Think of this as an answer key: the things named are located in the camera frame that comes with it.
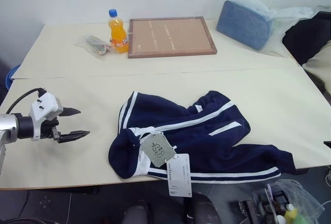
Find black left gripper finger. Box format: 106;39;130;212
59;107;82;117
56;130;91;144

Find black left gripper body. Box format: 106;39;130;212
40;112;64;144

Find blue round object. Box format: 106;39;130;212
5;63;22;83

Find clear bag of colourful items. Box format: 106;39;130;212
74;34;115;59

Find clear bag of assorted tools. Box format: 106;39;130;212
237;178;326;224

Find yellow small bottle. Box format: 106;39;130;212
283;204;298;222

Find grey-green paper hang tag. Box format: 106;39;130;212
142;133;177;168

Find orange soda bottle blue cap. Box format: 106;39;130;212
108;8;130;54

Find dark rounded shape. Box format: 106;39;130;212
184;191;222;224
123;199;150;224

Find white paper hang tag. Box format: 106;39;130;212
165;153;193;198

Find navy white-striped zip jacket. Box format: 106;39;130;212
108;90;297;185

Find wooden framed cork board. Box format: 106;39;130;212
127;16;218;59

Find blue folded towel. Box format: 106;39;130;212
216;0;272;52

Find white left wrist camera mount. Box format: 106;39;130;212
28;92;64;142

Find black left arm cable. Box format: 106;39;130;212
6;87;47;114

